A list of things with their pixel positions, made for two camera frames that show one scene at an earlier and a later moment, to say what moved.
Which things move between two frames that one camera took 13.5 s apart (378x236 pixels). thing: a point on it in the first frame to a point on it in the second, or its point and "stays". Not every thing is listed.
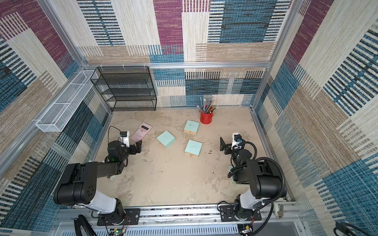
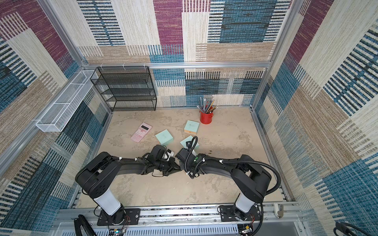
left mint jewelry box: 166,139 stays
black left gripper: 138,148 to 173,166
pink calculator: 141,132 stays
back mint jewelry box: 191,127 stays
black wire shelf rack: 126,88 stays
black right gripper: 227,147 to 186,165
